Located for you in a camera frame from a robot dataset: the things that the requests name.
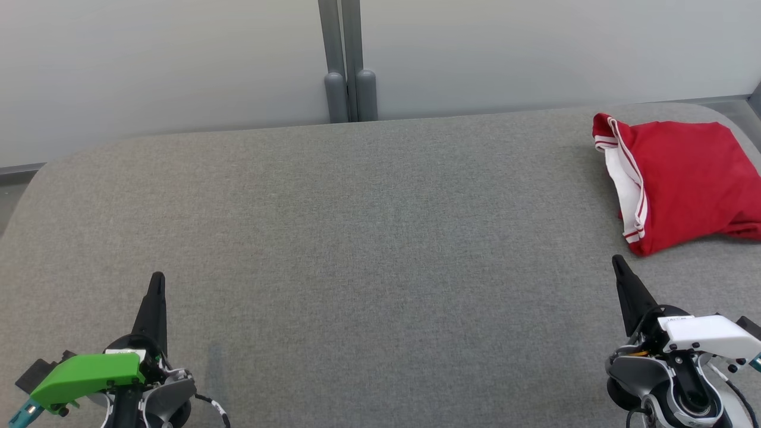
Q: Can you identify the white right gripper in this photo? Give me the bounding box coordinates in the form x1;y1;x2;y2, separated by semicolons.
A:
612;255;761;359

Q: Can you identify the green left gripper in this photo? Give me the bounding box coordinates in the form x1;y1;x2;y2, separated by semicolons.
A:
29;272;171;411

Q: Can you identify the red and white jersey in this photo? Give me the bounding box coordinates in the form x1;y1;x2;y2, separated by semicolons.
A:
592;112;761;257

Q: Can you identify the grey fabric sofa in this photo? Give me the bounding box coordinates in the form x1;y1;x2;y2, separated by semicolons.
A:
0;102;761;428

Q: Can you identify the black left camera cable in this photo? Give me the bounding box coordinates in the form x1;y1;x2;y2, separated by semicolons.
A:
193;392;232;428

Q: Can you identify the teal left cable connector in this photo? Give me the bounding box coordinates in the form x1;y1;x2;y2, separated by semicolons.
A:
8;399;46;428

